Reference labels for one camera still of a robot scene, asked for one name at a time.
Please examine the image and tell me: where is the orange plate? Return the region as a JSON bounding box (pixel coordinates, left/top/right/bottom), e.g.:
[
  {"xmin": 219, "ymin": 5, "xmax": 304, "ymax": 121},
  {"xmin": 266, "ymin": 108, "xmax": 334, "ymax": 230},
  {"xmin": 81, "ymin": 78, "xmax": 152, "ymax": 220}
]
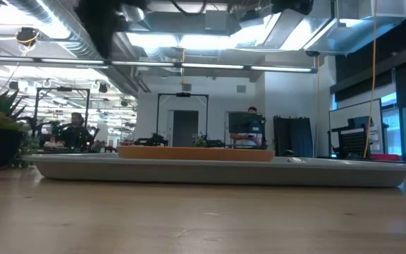
[{"xmin": 117, "ymin": 145, "xmax": 276, "ymax": 163}]

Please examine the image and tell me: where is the grey plastic tray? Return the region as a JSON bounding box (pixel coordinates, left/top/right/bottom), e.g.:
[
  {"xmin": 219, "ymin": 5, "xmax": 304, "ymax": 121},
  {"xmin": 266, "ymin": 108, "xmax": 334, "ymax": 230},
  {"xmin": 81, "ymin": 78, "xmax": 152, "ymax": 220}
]
[{"xmin": 25, "ymin": 152, "xmax": 406, "ymax": 188}]

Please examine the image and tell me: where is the red low object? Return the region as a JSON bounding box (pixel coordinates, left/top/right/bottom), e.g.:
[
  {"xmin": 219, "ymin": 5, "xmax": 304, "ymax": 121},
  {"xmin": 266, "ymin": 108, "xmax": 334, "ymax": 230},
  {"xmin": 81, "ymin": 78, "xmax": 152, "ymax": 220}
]
[{"xmin": 371, "ymin": 153, "xmax": 402, "ymax": 162}]

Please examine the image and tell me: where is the long ceiling strip light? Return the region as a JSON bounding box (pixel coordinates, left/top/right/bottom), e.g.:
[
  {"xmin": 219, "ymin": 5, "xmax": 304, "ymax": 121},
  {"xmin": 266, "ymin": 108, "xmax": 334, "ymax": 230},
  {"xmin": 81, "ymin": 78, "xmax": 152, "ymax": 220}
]
[{"xmin": 0, "ymin": 55, "xmax": 319, "ymax": 74}]

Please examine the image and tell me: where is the black curtain panel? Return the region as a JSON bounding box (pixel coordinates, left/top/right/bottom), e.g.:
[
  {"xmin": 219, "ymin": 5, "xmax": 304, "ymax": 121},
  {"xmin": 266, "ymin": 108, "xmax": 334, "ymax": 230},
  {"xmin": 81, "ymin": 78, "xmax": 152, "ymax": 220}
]
[{"xmin": 273, "ymin": 115, "xmax": 314, "ymax": 152}]

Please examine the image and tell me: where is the black background station frame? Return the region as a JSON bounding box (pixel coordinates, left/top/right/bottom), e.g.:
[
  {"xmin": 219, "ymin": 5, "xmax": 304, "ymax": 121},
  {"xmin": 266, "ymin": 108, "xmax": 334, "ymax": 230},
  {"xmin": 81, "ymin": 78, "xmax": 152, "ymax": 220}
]
[
  {"xmin": 32, "ymin": 87, "xmax": 92, "ymax": 140},
  {"xmin": 157, "ymin": 92, "xmax": 210, "ymax": 142}
]

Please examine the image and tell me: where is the black monitor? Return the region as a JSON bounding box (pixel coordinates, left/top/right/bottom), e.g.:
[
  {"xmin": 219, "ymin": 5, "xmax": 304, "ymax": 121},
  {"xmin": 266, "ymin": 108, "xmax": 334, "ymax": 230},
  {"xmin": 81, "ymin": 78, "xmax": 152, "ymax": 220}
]
[{"xmin": 228, "ymin": 111, "xmax": 268, "ymax": 148}]

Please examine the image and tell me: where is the black perforated cart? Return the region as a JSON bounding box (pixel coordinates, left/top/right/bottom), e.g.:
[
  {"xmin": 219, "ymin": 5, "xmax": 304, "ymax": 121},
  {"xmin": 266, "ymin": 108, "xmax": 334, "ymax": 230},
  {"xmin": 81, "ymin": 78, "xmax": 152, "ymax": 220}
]
[{"xmin": 328, "ymin": 116, "xmax": 390, "ymax": 159}]

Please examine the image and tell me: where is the black ceiling cable reel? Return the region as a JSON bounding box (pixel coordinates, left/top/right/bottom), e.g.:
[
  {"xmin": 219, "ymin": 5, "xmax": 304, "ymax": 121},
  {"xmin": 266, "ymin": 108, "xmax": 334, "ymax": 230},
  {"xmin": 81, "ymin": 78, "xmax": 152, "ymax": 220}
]
[{"xmin": 15, "ymin": 27, "xmax": 42, "ymax": 47}]

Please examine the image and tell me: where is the grey door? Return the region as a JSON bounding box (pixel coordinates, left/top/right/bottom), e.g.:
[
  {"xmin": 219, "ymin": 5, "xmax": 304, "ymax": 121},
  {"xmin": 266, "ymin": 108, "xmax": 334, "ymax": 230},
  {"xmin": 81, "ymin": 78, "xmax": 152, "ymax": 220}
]
[{"xmin": 172, "ymin": 109, "xmax": 199, "ymax": 147}]

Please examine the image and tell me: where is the whiteboard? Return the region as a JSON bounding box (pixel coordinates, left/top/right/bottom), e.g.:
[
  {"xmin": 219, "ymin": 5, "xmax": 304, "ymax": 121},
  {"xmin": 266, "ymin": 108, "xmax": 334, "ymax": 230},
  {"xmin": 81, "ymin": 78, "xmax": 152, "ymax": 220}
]
[{"xmin": 328, "ymin": 98, "xmax": 384, "ymax": 156}]

